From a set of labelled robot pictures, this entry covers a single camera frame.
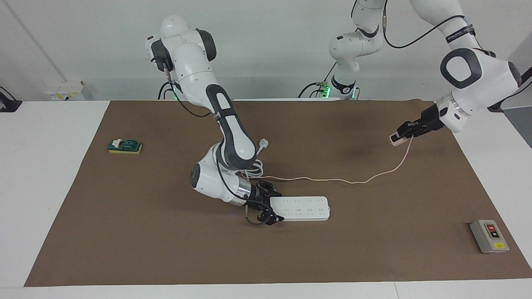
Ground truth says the brown table mat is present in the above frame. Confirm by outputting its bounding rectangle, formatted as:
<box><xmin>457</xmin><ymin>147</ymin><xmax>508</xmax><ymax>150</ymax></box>
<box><xmin>24</xmin><ymin>99</ymin><xmax>532</xmax><ymax>287</ymax></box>

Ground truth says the white power strip cord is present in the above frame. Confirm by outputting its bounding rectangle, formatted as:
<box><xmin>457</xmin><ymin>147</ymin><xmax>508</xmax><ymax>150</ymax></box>
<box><xmin>239</xmin><ymin>138</ymin><xmax>270</xmax><ymax>180</ymax></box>

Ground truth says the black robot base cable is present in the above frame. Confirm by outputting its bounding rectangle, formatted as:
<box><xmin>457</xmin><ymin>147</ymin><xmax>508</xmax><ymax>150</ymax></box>
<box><xmin>297</xmin><ymin>62</ymin><xmax>337</xmax><ymax>99</ymax></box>
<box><xmin>157</xmin><ymin>81</ymin><xmax>177</xmax><ymax>100</ymax></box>

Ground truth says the green knife switch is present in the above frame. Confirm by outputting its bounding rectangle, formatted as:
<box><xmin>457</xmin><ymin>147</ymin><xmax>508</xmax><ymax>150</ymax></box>
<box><xmin>107</xmin><ymin>138</ymin><xmax>143</xmax><ymax>154</ymax></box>

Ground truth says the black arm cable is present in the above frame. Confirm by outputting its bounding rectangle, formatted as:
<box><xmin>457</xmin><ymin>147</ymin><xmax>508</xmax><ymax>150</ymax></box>
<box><xmin>158</xmin><ymin>60</ymin><xmax>273</xmax><ymax>227</ymax></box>
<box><xmin>351</xmin><ymin>0</ymin><xmax>476</xmax><ymax>49</ymax></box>

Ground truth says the white power strip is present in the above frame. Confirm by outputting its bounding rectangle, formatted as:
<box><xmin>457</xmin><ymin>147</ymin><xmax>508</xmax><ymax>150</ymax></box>
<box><xmin>269</xmin><ymin>196</ymin><xmax>331</xmax><ymax>222</ymax></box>

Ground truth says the pink charging cable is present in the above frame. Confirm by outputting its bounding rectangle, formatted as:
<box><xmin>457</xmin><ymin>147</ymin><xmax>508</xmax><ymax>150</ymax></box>
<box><xmin>241</xmin><ymin>136</ymin><xmax>414</xmax><ymax>184</ymax></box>

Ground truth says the white wall socket box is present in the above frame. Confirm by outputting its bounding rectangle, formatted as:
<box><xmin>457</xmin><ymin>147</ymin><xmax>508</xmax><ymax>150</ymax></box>
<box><xmin>45</xmin><ymin>81</ymin><xmax>86</xmax><ymax>101</ymax></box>

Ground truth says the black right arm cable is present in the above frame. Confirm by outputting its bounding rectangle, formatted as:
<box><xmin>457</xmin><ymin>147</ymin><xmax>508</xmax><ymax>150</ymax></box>
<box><xmin>158</xmin><ymin>60</ymin><xmax>273</xmax><ymax>227</ymax></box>

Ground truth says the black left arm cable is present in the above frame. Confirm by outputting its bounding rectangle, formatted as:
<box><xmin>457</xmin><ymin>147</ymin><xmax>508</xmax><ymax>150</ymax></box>
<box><xmin>351</xmin><ymin>0</ymin><xmax>476</xmax><ymax>49</ymax></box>

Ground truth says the grey on off switch box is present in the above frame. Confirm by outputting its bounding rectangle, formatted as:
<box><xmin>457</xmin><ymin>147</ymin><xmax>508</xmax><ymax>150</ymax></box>
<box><xmin>470</xmin><ymin>219</ymin><xmax>510</xmax><ymax>254</ymax></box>

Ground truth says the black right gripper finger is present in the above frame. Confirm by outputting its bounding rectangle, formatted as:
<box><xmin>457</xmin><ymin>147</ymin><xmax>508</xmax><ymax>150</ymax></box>
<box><xmin>258</xmin><ymin>181</ymin><xmax>283</xmax><ymax>198</ymax></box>
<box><xmin>257</xmin><ymin>209</ymin><xmax>284</xmax><ymax>227</ymax></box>

